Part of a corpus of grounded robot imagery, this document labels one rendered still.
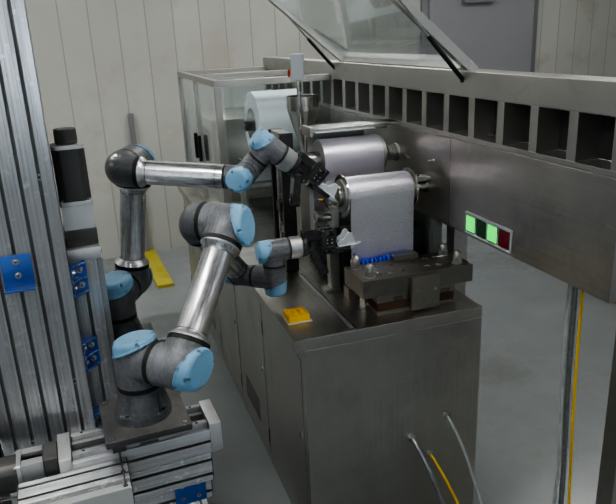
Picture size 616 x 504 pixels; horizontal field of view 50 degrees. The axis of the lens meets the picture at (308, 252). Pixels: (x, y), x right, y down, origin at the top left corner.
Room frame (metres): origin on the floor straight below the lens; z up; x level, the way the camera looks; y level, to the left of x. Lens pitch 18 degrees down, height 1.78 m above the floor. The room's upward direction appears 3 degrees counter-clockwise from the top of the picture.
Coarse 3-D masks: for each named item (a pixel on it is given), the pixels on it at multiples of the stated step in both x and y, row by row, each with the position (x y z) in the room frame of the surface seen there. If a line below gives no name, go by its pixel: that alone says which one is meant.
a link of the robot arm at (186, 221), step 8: (192, 208) 1.80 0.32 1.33; (184, 216) 1.80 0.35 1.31; (192, 216) 1.78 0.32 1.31; (184, 224) 1.79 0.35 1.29; (192, 224) 1.77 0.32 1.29; (184, 232) 1.80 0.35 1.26; (192, 232) 1.77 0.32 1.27; (192, 240) 1.81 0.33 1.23; (200, 248) 1.90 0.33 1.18; (232, 264) 1.99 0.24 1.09; (240, 264) 2.03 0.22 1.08; (248, 264) 2.10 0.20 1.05; (232, 272) 2.01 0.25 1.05; (240, 272) 2.03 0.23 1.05; (248, 272) 2.06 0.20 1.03; (232, 280) 2.07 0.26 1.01; (240, 280) 2.06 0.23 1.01; (248, 280) 2.05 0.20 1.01
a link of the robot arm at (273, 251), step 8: (264, 240) 2.05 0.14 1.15; (272, 240) 2.04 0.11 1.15; (280, 240) 2.05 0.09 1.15; (288, 240) 2.05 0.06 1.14; (256, 248) 2.04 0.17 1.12; (264, 248) 2.01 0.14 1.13; (272, 248) 2.02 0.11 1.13; (280, 248) 2.02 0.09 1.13; (288, 248) 2.03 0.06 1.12; (256, 256) 2.04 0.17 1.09; (264, 256) 2.00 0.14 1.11; (272, 256) 2.01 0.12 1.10; (280, 256) 2.02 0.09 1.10; (288, 256) 2.03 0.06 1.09; (264, 264) 2.03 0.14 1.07; (272, 264) 2.02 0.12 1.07; (280, 264) 2.02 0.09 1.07
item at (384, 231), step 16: (384, 208) 2.17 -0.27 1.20; (400, 208) 2.19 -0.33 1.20; (352, 224) 2.14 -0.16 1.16; (368, 224) 2.16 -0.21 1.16; (384, 224) 2.17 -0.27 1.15; (400, 224) 2.19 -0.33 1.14; (368, 240) 2.15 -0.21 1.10; (384, 240) 2.17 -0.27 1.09; (400, 240) 2.19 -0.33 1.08; (352, 256) 2.14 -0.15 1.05; (368, 256) 2.15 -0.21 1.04
